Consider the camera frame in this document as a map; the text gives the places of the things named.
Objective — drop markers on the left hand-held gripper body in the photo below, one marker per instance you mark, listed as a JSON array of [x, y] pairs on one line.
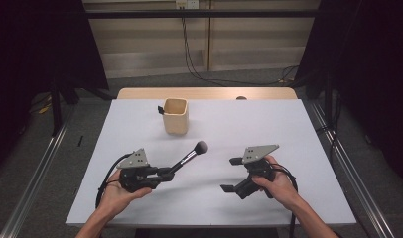
[[135, 160]]

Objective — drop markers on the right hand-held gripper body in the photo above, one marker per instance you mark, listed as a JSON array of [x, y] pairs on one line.
[[255, 153]]

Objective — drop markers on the black powder makeup brush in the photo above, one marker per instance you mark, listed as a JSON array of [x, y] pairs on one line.
[[189, 158]]

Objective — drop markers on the beige square cup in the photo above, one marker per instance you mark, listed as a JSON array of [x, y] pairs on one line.
[[175, 124]]

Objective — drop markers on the person's left hand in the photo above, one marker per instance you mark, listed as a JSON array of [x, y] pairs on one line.
[[118, 198]]

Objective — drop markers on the person's right hand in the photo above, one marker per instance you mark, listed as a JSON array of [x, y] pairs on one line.
[[282, 188]]

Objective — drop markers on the white table mat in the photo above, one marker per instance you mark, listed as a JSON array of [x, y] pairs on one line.
[[206, 205]]

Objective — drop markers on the small black floor item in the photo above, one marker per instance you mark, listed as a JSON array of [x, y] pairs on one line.
[[80, 141]]

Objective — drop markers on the black metal stand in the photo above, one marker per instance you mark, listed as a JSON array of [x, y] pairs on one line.
[[56, 109], [328, 99]]

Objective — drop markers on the black horizontal bar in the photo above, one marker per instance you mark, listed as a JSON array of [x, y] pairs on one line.
[[222, 13]]

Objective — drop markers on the black curtain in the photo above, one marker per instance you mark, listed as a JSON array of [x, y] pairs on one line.
[[371, 66], [34, 49]]

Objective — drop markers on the aluminium rail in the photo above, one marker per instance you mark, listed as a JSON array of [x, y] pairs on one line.
[[355, 181], [34, 181]]

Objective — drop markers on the wooden post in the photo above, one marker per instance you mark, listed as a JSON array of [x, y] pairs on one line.
[[209, 39]]

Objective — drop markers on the white wall outlet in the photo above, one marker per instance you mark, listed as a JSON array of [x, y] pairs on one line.
[[187, 4]]

